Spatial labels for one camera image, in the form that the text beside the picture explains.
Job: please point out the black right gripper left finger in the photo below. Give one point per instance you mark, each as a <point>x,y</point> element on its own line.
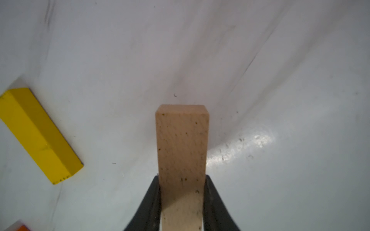
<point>148,215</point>

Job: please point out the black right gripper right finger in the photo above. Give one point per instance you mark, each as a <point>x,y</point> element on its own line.
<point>215,214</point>

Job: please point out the yellow block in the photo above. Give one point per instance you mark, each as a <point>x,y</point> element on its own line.
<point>30,124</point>

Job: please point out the natural wood block top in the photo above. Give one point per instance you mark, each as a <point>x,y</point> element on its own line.
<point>182,143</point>

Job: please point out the orange block near chessboard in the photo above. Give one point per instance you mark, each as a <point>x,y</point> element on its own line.
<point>21,227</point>

